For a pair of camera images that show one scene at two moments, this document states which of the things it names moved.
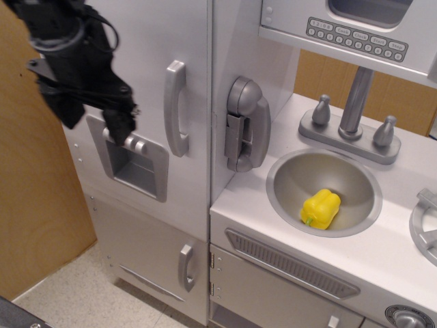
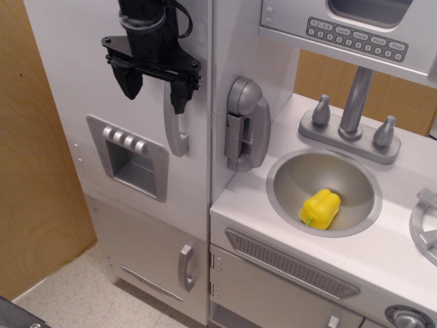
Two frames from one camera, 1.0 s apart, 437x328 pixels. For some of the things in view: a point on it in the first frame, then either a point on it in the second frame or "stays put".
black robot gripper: [76, 61] -> [154, 50]
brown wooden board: [46, 219] stays put
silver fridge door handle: [175, 79] stays put
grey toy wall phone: [248, 132] stays put
